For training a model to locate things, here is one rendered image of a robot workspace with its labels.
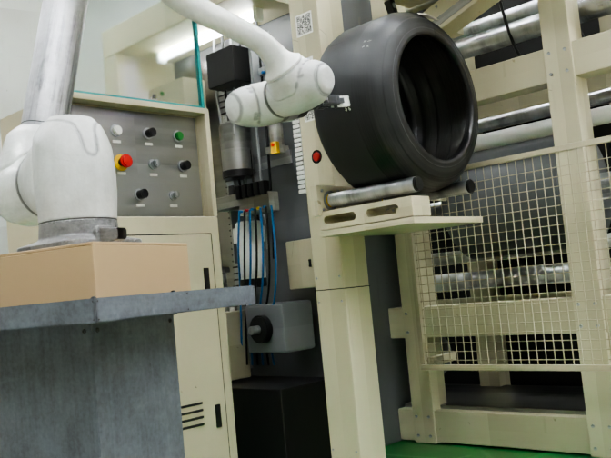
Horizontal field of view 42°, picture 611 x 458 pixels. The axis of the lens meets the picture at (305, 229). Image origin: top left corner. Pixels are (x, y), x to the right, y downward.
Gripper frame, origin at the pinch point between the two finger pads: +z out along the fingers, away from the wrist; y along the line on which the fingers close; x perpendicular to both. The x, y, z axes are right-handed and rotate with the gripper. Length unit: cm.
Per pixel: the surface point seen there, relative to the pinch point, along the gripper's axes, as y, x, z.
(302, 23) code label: 32, -33, 28
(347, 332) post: 26, 69, 13
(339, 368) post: 30, 81, 11
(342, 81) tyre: 1.6, -6.1, 4.8
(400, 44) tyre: -11.7, -13.2, 17.6
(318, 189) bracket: 22.7, 22.9, 9.4
